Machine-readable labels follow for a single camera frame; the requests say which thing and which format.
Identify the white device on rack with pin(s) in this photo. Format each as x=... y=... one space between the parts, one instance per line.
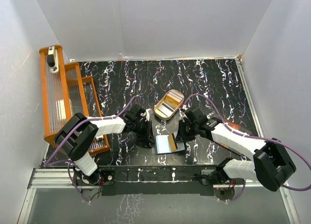
x=52 y=60

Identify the white magnetic stripe card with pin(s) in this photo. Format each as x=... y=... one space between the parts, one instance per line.
x=166 y=110

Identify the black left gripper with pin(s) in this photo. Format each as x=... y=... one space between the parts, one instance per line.
x=147 y=136

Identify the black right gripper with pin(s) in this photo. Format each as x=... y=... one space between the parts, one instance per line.
x=181 y=136

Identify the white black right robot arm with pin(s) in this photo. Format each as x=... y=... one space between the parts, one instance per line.
x=267 y=161

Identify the blue credit card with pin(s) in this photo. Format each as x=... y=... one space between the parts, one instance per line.
x=162 y=145

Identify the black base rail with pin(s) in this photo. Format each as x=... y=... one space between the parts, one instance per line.
x=121 y=180

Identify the white stack of cards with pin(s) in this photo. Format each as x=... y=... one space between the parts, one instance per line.
x=172 y=97

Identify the orange tiered acrylic rack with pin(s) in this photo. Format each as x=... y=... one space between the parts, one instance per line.
x=65 y=94

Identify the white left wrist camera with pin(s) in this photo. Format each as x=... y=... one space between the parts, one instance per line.
x=147 y=114

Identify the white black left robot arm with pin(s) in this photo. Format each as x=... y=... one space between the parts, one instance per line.
x=80 y=131

